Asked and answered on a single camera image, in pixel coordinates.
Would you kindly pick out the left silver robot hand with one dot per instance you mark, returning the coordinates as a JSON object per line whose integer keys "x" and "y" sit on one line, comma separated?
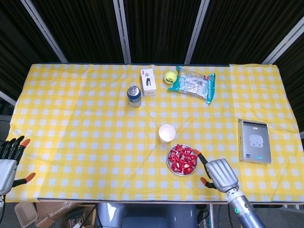
{"x": 7, "y": 173}

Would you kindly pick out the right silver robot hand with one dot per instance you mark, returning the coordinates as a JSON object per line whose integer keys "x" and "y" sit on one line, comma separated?
{"x": 222, "y": 173}

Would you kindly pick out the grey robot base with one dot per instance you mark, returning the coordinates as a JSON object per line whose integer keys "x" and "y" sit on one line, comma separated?
{"x": 142, "y": 216}

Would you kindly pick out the round silver metal plate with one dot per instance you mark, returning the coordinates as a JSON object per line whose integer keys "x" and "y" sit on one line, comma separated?
{"x": 181, "y": 174}

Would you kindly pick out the white paper cup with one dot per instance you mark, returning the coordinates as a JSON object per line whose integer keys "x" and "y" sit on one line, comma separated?
{"x": 166, "y": 133}

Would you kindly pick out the beige plastic container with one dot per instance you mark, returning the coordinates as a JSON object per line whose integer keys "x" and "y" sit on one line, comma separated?
{"x": 26, "y": 213}

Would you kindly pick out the grey earbuds box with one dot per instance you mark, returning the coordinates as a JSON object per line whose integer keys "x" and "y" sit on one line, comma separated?
{"x": 255, "y": 142}

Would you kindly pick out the brown cardboard box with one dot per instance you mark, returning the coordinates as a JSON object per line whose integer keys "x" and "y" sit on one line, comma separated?
{"x": 52, "y": 209}

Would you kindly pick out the yellow white checked tablecloth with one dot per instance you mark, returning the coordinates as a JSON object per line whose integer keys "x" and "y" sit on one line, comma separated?
{"x": 95, "y": 142}

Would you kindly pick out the teal silver snack bag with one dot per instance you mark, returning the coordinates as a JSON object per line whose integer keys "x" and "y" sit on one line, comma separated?
{"x": 192, "y": 84}

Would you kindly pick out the yellow tennis ball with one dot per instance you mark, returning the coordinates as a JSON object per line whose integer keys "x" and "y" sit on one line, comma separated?
{"x": 169, "y": 77}

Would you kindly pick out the small white product box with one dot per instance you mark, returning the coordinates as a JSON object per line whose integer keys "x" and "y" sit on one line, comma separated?
{"x": 148, "y": 83}

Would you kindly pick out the blue white drink can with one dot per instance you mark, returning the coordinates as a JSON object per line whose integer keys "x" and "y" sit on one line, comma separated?
{"x": 134, "y": 95}

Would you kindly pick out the black pleated curtain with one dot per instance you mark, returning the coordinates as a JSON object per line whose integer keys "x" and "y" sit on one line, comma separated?
{"x": 161, "y": 28}

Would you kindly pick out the grey metal frame post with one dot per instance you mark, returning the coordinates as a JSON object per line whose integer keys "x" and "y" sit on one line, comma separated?
{"x": 122, "y": 31}
{"x": 285, "y": 42}
{"x": 46, "y": 33}
{"x": 7, "y": 97}
{"x": 197, "y": 31}

